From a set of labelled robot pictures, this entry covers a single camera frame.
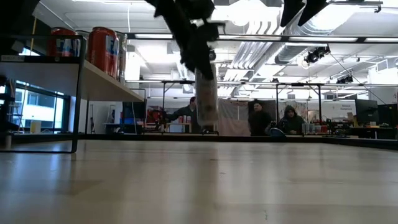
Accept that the black framed window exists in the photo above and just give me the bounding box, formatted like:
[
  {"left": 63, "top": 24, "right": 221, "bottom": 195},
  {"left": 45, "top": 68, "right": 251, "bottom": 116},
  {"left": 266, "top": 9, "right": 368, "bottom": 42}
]
[{"left": 0, "top": 74, "right": 71, "bottom": 135}]

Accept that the red beverage can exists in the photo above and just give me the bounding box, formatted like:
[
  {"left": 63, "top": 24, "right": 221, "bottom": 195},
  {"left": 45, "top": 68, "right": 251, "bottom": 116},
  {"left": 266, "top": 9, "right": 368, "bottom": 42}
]
[
  {"left": 47, "top": 27, "right": 82, "bottom": 58},
  {"left": 86, "top": 26, "right": 120, "bottom": 79}
]

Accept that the white slim beverage can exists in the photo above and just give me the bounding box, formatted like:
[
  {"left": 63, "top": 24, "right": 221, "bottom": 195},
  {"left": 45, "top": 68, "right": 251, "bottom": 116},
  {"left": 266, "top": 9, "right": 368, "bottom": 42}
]
[
  {"left": 116, "top": 30, "right": 128, "bottom": 84},
  {"left": 195, "top": 67, "right": 220, "bottom": 127},
  {"left": 76, "top": 30, "right": 91, "bottom": 62}
]

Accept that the white wall sign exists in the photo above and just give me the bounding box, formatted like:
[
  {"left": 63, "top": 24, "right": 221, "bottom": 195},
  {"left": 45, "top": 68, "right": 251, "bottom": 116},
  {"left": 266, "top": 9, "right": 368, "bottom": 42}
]
[{"left": 323, "top": 101, "right": 357, "bottom": 121}]

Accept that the pale yellow container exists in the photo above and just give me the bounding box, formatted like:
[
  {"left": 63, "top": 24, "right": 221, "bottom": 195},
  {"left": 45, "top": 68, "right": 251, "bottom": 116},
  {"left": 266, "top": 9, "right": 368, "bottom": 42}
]
[{"left": 29, "top": 120, "right": 42, "bottom": 134}]

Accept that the black cloth panel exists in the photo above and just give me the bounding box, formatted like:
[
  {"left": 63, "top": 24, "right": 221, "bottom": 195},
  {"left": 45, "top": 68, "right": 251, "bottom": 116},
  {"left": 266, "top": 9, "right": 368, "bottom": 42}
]
[{"left": 248, "top": 99, "right": 279, "bottom": 137}]

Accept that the black ceiling track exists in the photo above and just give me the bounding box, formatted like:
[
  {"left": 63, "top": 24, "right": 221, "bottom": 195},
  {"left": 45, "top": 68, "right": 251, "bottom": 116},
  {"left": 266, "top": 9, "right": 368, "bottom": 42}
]
[{"left": 328, "top": 0, "right": 384, "bottom": 14}]

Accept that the blue round object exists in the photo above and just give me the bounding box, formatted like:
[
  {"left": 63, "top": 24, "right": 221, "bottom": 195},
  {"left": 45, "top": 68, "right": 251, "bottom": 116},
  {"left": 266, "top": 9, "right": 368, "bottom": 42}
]
[{"left": 269, "top": 127, "right": 287, "bottom": 138}]

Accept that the pale pink cloth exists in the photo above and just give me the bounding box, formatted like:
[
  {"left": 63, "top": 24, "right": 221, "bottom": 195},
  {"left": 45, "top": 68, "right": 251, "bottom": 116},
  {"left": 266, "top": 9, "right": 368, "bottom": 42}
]
[{"left": 217, "top": 98, "right": 251, "bottom": 137}]

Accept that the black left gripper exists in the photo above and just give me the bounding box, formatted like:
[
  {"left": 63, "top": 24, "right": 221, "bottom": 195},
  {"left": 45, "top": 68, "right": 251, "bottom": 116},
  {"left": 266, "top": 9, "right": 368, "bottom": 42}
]
[{"left": 169, "top": 0, "right": 226, "bottom": 81}]

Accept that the person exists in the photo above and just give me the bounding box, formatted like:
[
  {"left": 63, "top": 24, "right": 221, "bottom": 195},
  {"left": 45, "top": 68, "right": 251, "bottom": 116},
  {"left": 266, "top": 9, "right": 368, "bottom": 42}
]
[
  {"left": 248, "top": 101, "right": 275, "bottom": 137},
  {"left": 277, "top": 105, "right": 307, "bottom": 136},
  {"left": 164, "top": 96, "right": 201, "bottom": 134}
]

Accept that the black metal station frame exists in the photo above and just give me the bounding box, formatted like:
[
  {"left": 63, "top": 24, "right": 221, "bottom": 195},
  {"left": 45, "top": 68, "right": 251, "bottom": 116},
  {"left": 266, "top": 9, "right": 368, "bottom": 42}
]
[
  {"left": 161, "top": 80, "right": 218, "bottom": 135},
  {"left": 275, "top": 82, "right": 323, "bottom": 125}
]

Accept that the black monitor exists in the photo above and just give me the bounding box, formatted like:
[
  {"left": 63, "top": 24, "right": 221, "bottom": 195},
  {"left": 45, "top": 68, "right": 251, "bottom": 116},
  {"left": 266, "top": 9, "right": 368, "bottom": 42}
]
[
  {"left": 377, "top": 103, "right": 398, "bottom": 127},
  {"left": 355, "top": 98, "right": 379, "bottom": 126}
]

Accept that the black overhead beam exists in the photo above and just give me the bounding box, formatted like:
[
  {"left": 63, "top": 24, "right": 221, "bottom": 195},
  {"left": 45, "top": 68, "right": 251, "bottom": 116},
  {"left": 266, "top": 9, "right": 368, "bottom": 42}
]
[{"left": 126, "top": 32, "right": 398, "bottom": 44}]

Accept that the silver ventilation duct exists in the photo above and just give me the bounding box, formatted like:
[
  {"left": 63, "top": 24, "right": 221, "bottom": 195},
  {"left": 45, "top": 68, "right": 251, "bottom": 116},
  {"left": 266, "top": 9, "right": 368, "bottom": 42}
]
[{"left": 275, "top": 0, "right": 358, "bottom": 65}]

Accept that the wooden shelf black metal frame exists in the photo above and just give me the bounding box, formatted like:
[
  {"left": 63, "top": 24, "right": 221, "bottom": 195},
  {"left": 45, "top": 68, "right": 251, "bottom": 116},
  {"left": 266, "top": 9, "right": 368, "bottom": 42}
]
[{"left": 0, "top": 34, "right": 146, "bottom": 154}]

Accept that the black ceiling camera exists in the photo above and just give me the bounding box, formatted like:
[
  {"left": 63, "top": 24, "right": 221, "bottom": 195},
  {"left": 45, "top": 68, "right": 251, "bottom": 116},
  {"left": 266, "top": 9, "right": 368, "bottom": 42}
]
[
  {"left": 303, "top": 45, "right": 331, "bottom": 65},
  {"left": 335, "top": 74, "right": 354, "bottom": 85}
]

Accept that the white cylinder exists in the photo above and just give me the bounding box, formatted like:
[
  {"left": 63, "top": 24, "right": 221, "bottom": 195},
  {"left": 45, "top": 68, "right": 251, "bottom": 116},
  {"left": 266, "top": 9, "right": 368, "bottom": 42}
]
[{"left": 2, "top": 132, "right": 13, "bottom": 150}]

